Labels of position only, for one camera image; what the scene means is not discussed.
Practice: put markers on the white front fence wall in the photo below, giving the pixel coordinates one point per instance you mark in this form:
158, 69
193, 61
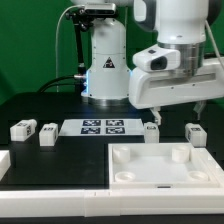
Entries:
95, 203

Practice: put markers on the white fence piece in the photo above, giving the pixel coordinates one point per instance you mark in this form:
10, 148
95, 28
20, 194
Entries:
5, 162
213, 166

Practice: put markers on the white right fence piece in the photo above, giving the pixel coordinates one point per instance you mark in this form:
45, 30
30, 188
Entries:
213, 166

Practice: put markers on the grey camera on mount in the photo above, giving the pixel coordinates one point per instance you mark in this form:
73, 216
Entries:
100, 9

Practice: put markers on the white sheet with markers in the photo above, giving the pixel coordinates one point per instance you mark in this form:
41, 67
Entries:
101, 127

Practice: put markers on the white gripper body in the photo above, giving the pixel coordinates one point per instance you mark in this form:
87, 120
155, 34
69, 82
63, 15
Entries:
157, 89

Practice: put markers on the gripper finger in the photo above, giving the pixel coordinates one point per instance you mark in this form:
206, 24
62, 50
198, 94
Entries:
156, 116
199, 107

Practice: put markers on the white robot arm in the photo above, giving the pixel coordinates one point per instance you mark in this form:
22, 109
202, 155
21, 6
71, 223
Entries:
173, 71

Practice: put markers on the white square table top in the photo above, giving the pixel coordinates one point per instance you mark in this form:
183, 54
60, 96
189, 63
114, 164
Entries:
158, 165

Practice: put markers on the white left fence piece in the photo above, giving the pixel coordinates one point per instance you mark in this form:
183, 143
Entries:
5, 162

